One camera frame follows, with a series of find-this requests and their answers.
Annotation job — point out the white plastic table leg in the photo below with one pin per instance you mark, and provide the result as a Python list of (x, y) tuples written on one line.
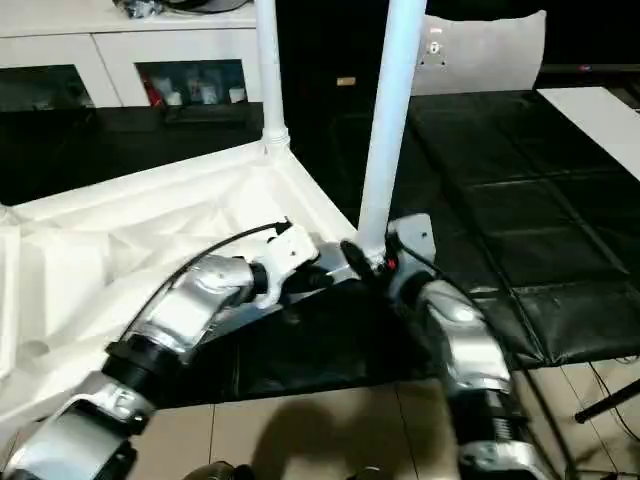
[(272, 75), (395, 100)]

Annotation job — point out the white plastic table top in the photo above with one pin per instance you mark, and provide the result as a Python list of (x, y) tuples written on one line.
[(100, 240)]

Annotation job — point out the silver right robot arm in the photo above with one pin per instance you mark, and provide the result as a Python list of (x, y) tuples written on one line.
[(465, 340)]

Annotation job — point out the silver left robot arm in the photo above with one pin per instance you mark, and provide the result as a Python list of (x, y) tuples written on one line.
[(185, 305)]

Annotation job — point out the black work mat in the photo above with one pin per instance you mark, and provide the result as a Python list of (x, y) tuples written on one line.
[(500, 200)]

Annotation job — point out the dark robot right foot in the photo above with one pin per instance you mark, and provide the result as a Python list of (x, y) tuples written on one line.
[(372, 475)]

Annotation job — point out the dark robot foot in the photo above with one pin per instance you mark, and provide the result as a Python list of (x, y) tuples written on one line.
[(372, 475), (220, 474)]

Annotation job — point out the dark robot left foot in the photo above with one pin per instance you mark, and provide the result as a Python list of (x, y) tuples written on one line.
[(220, 474)]

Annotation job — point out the black box with gold label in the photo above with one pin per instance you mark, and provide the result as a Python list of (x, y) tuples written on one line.
[(330, 50)]

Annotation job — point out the grey cushion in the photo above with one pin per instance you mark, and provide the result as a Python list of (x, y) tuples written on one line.
[(490, 55)]

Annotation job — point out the white flat board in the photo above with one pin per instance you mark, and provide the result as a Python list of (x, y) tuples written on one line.
[(590, 120)]

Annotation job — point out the dark round device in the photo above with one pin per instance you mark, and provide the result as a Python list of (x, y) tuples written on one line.
[(210, 4)]

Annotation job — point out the white glass-door cabinet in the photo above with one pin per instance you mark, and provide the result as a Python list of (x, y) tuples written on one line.
[(100, 45)]

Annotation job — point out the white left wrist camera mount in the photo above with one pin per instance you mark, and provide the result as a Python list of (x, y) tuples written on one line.
[(287, 250)]

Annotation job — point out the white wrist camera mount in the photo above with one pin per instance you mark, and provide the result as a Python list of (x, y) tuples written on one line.
[(287, 250), (415, 232)]

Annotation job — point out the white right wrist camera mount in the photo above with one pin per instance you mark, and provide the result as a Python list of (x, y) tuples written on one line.
[(415, 232)]

